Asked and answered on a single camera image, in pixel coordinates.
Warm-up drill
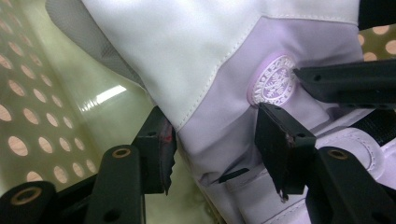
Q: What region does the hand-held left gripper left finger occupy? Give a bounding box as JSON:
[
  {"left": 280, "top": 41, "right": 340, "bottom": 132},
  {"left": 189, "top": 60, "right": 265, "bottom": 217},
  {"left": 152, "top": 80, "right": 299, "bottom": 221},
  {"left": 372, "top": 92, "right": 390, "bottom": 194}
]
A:
[{"left": 132, "top": 105, "right": 178, "bottom": 196}]

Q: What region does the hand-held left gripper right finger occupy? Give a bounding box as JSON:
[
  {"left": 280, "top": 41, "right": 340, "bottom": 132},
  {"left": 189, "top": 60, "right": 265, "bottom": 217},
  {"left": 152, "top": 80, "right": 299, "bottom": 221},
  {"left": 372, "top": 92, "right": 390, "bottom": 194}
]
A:
[{"left": 254, "top": 102, "right": 318, "bottom": 203}]

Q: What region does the pale green plastic basket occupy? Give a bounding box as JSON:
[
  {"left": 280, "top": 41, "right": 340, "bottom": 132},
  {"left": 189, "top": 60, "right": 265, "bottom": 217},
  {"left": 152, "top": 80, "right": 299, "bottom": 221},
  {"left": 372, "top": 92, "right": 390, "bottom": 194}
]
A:
[{"left": 0, "top": 0, "right": 396, "bottom": 224}]

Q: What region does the lilac glove with white fingers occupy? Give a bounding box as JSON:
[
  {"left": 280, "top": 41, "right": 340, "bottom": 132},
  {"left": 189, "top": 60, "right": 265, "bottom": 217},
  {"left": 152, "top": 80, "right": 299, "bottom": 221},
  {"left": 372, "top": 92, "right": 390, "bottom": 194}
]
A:
[{"left": 45, "top": 0, "right": 396, "bottom": 224}]

